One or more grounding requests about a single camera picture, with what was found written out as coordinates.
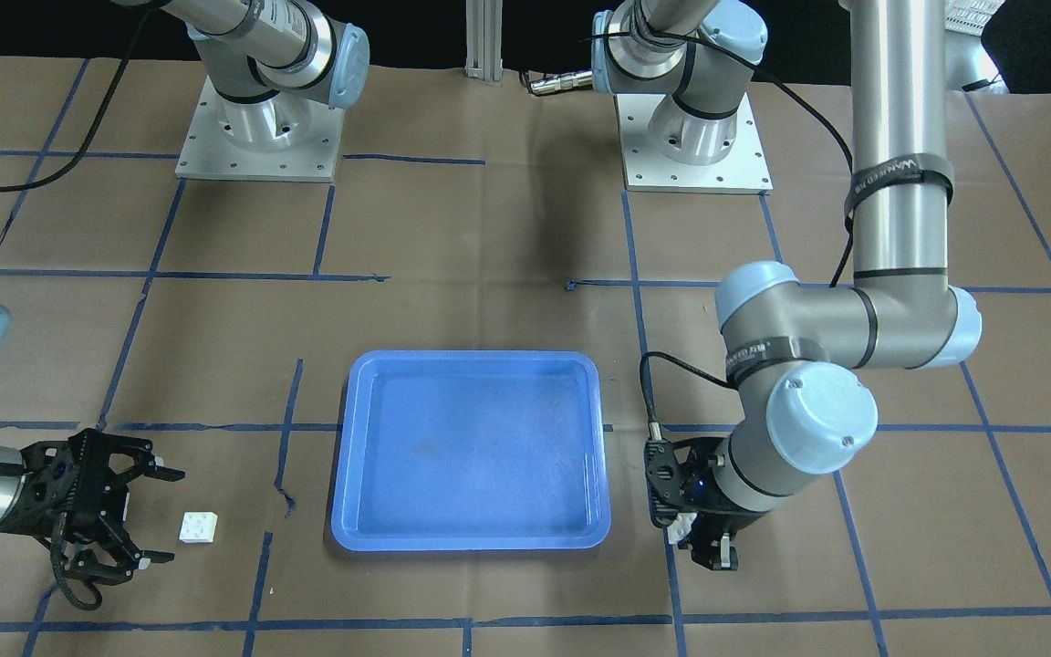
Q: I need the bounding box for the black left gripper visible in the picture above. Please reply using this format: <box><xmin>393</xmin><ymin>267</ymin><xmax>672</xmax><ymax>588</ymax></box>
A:
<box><xmin>643</xmin><ymin>436</ymin><xmax>764</xmax><ymax>571</ymax></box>

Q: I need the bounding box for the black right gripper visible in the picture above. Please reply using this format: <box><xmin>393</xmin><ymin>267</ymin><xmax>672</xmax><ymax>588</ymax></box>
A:
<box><xmin>0</xmin><ymin>429</ymin><xmax>186</xmax><ymax>610</ymax></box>

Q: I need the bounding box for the white block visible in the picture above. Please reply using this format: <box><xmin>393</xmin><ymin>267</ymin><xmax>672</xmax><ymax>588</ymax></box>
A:
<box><xmin>666</xmin><ymin>512</ymin><xmax>697</xmax><ymax>546</ymax></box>
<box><xmin>178</xmin><ymin>511</ymin><xmax>220</xmax><ymax>545</ymax></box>

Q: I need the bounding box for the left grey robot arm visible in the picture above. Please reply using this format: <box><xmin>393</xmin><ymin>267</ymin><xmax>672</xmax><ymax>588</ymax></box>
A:
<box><xmin>639</xmin><ymin>1</ymin><xmax>982</xmax><ymax>570</ymax></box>

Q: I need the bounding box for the blue plastic tray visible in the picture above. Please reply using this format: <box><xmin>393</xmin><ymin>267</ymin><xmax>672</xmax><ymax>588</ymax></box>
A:
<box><xmin>328</xmin><ymin>349</ymin><xmax>612</xmax><ymax>553</ymax></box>

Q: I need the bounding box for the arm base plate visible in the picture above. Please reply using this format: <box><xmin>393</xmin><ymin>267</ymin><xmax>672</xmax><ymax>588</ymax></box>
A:
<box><xmin>614</xmin><ymin>93</ymin><xmax>775</xmax><ymax>196</ymax></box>
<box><xmin>174</xmin><ymin>79</ymin><xmax>346</xmax><ymax>183</ymax></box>

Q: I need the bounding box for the aluminium frame post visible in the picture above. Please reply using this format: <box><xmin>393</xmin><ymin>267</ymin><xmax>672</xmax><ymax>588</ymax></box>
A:
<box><xmin>463</xmin><ymin>0</ymin><xmax>504</xmax><ymax>86</ymax></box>

